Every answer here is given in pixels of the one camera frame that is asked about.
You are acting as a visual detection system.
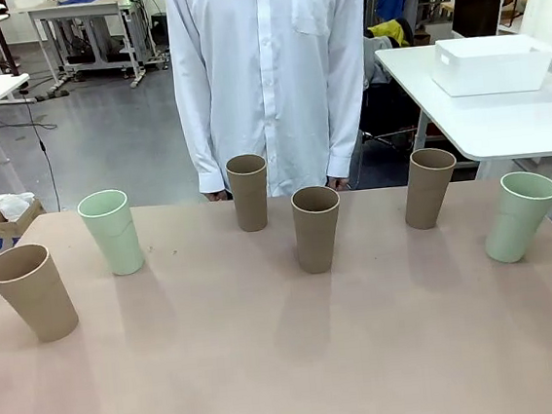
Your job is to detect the person's left hand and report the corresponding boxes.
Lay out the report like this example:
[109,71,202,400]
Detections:
[326,173,352,193]

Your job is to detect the person's right hand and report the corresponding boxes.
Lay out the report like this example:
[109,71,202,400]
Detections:
[204,187,231,204]

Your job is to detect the brown plastic cup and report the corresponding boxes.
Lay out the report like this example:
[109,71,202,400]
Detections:
[289,183,348,277]
[224,152,275,235]
[0,240,82,348]
[398,146,463,233]

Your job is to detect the light green plastic cup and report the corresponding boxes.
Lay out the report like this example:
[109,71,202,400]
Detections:
[477,168,552,266]
[75,186,147,281]

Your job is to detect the white plastic basket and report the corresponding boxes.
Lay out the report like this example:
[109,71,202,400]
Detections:
[427,29,552,100]

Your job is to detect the person's right forearm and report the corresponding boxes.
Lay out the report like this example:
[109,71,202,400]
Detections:
[175,85,230,197]

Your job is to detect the person's left forearm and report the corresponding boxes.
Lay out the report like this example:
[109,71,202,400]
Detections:
[315,60,382,179]

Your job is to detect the black office chair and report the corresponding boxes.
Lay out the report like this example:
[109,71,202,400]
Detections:
[352,46,429,157]

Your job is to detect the person in white shirt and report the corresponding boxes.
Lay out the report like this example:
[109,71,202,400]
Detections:
[164,0,386,207]

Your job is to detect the yellow and black jacket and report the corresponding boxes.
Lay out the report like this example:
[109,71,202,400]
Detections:
[366,16,418,53]

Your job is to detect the white side table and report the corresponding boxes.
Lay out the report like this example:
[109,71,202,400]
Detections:
[374,32,552,188]

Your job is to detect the small cardboard box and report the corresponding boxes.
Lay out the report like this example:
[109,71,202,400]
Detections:
[0,197,48,240]

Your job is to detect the crumpled white paper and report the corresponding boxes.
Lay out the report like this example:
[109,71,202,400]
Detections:
[0,190,38,223]

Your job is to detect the grey workbench with metal legs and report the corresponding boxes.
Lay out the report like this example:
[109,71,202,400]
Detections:
[25,0,159,98]

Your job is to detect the black computer monitor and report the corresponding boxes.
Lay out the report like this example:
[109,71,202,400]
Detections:
[449,0,509,42]

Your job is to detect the black stand pole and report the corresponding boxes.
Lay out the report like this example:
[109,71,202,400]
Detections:
[0,0,20,78]

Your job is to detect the thin black floor cable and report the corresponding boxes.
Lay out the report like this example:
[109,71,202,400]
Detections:
[23,89,62,215]

